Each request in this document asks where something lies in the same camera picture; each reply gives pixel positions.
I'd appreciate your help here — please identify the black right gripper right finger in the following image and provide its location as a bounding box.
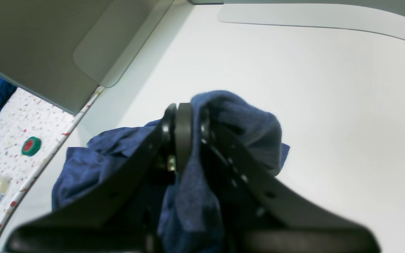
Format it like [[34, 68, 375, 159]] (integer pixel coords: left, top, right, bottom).
[[200, 109, 380, 253]]

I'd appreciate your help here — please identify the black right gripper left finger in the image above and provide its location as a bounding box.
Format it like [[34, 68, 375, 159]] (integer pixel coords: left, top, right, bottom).
[[5, 103, 193, 253]]

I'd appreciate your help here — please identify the navy blue t-shirt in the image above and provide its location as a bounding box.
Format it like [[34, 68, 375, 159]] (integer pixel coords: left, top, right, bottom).
[[51, 91, 289, 253]]

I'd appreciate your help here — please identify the green tape roll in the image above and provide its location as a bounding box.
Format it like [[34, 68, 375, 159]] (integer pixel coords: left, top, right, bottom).
[[21, 136, 42, 157]]

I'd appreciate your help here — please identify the terrazzo patterned side table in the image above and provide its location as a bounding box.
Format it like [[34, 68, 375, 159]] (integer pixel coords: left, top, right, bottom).
[[0, 86, 103, 234]]

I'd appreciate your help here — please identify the grey plastic bin right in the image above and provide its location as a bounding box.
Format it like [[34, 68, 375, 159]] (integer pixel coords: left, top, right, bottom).
[[0, 0, 172, 115]]

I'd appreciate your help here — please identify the grey plastic bin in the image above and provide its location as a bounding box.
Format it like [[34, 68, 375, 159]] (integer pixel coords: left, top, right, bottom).
[[0, 0, 172, 115], [188, 0, 405, 48]]

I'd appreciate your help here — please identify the grey plastic bin front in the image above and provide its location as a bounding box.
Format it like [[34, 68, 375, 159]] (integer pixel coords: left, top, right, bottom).
[[188, 0, 405, 48]]

